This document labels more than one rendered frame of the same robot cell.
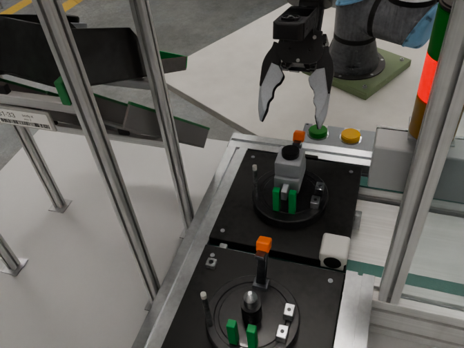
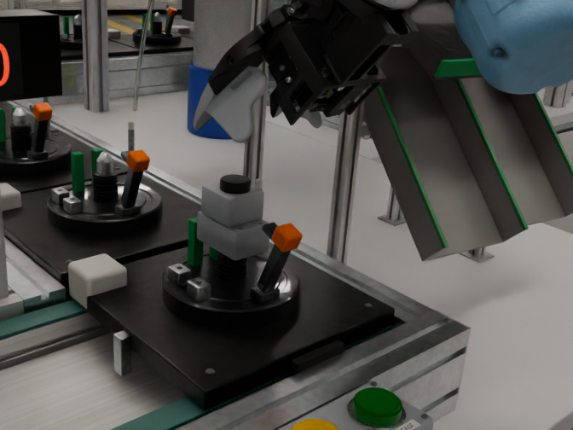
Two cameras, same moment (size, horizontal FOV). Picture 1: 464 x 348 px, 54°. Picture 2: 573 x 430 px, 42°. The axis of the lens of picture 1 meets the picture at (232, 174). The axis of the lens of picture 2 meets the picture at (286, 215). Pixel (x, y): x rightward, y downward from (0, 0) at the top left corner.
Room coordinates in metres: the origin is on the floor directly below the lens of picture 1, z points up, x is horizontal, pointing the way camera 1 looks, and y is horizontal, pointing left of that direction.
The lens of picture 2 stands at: (0.90, -0.69, 1.33)
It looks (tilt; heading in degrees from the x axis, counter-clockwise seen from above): 22 degrees down; 114
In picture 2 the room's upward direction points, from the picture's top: 4 degrees clockwise
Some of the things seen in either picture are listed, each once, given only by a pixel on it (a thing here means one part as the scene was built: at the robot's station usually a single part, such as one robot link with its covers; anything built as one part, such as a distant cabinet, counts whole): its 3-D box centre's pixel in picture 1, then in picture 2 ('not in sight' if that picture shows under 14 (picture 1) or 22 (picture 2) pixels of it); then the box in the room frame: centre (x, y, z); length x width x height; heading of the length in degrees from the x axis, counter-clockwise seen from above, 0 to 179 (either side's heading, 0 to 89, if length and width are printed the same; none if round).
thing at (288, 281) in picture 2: (289, 196); (231, 285); (0.58, -0.10, 0.98); 0.14 x 0.14 x 0.02
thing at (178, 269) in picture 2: (315, 202); (179, 275); (0.54, -0.14, 1.00); 0.02 x 0.01 x 0.02; 158
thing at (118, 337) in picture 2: (357, 220); (122, 353); (0.53, -0.22, 0.95); 0.01 x 0.01 x 0.04; 68
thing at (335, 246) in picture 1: (334, 252); (97, 281); (0.45, -0.16, 0.97); 0.05 x 0.05 x 0.04; 68
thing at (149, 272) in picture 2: (289, 203); (230, 301); (0.58, -0.10, 0.96); 0.24 x 0.24 x 0.02; 68
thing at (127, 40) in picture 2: not in sight; (157, 26); (-0.37, 1.12, 1.01); 0.24 x 0.24 x 0.13; 68
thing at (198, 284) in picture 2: (320, 188); (198, 288); (0.57, -0.16, 1.00); 0.02 x 0.01 x 0.02; 158
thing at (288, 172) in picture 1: (288, 168); (228, 209); (0.57, -0.10, 1.06); 0.08 x 0.04 x 0.07; 158
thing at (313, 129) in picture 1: (317, 132); (376, 410); (0.77, -0.20, 0.96); 0.04 x 0.04 x 0.02
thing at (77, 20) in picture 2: not in sight; (78, 29); (-0.46, 0.89, 1.01); 0.24 x 0.24 x 0.13; 68
